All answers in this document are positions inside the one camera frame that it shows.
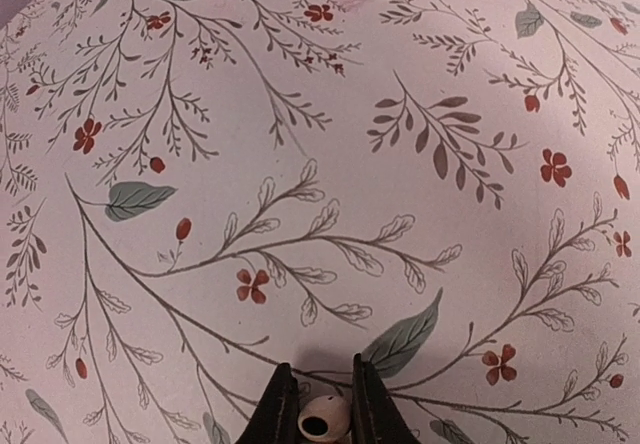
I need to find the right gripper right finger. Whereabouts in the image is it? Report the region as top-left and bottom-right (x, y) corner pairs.
(351, 353), (415, 444)

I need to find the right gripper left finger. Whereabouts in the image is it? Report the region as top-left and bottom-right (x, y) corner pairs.
(239, 363), (299, 444)

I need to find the floral patterned table mat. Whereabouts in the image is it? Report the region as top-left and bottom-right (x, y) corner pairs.
(1, 0), (639, 443)

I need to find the beige earbud with stem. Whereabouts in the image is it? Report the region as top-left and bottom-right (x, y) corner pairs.
(297, 395), (351, 443)

